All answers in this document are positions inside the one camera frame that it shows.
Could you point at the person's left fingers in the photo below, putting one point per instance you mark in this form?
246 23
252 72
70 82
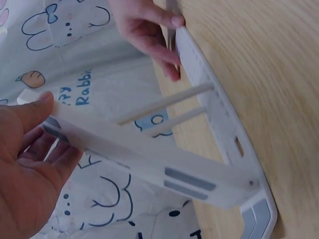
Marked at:
53 152

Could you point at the person's right fingers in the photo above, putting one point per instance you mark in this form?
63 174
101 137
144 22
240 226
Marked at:
164 61

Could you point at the person's right thumb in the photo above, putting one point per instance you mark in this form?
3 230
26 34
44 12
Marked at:
169 17

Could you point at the person's right hand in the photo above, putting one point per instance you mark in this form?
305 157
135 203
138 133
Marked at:
139 27

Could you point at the person's left hand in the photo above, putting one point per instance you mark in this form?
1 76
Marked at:
22 179

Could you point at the person's left thumb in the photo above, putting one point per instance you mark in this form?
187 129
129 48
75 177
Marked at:
32 108

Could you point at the white folding plastic stand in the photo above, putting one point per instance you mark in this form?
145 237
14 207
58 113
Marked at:
149 149

